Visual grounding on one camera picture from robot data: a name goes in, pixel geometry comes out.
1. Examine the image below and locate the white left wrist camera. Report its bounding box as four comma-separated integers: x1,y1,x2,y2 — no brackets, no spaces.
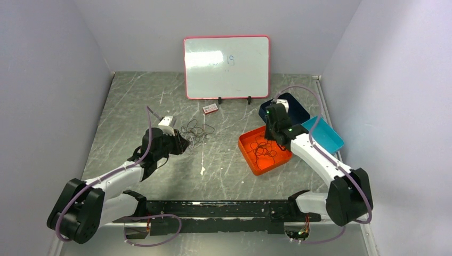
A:
158,115,176,136

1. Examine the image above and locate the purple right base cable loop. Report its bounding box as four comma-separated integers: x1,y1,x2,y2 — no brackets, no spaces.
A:
288,225,347,245

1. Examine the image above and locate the aluminium frame rail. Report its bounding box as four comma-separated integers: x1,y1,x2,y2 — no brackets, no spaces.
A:
49,219,377,255

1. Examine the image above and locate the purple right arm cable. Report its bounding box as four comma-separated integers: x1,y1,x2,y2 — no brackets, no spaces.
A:
273,84,374,225

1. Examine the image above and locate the small red white box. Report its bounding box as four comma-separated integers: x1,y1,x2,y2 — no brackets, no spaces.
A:
202,103,219,115

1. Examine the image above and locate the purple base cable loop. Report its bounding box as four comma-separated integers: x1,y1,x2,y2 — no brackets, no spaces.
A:
288,225,347,245
123,213,183,248

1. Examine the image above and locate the light blue plastic tray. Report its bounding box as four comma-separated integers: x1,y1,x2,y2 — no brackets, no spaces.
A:
313,117,345,155

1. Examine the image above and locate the orange plastic tray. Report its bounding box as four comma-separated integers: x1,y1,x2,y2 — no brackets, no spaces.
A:
238,125,293,176

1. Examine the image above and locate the dark navy plastic tray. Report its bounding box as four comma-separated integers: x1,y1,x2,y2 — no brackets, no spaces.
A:
258,92,311,125

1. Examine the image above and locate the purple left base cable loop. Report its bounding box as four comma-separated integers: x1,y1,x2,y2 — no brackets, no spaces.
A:
123,213,183,248

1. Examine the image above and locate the white thin cable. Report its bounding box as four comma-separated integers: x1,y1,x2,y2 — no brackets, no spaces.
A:
180,118,216,156

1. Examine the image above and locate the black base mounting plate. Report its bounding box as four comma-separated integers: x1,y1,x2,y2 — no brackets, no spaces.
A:
117,199,321,236

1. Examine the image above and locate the pink framed whiteboard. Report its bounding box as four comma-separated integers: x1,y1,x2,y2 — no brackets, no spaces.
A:
183,35,270,100

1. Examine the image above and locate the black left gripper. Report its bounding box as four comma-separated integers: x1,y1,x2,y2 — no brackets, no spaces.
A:
154,128,190,161

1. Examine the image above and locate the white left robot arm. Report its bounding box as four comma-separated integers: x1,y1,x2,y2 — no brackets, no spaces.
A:
46,127,190,244

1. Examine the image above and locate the metal right table edge rail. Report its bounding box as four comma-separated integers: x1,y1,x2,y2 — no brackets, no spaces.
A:
312,75,343,161

